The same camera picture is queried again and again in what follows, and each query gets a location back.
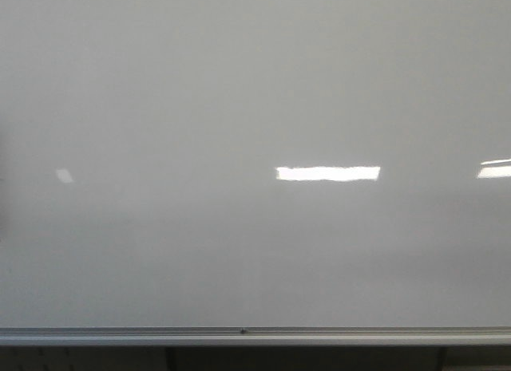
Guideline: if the white whiteboard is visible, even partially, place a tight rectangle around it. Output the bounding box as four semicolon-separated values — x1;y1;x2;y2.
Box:
1;0;510;328

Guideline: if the dark pegboard panel below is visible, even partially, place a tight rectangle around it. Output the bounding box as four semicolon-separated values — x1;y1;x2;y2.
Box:
1;345;510;370

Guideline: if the aluminium whiteboard tray rail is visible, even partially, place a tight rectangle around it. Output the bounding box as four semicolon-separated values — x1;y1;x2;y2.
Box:
1;326;510;347

